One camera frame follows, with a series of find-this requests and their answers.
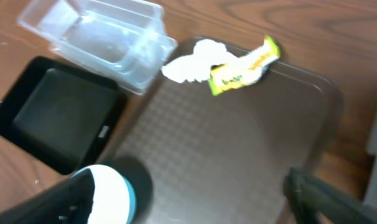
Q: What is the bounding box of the black plastic tray bin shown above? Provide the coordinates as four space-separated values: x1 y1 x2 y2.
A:
0 56 128 175

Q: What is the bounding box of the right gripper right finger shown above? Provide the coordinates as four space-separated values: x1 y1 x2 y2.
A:
283 167 377 224

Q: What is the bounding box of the brown serving tray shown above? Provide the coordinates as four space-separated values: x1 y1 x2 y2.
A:
116 61 343 223

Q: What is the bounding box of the clear plastic bin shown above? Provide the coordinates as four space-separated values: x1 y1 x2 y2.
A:
17 0 178 95

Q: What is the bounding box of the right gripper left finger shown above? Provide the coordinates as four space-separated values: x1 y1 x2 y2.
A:
0 170 95 224

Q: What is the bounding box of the white tissue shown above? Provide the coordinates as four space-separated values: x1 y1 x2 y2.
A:
161 39 237 83

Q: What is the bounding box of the light blue rice bowl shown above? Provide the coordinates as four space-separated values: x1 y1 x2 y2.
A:
73 164 136 224

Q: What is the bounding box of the yellow snack wrapper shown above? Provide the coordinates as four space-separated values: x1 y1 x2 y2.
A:
208 35 281 96

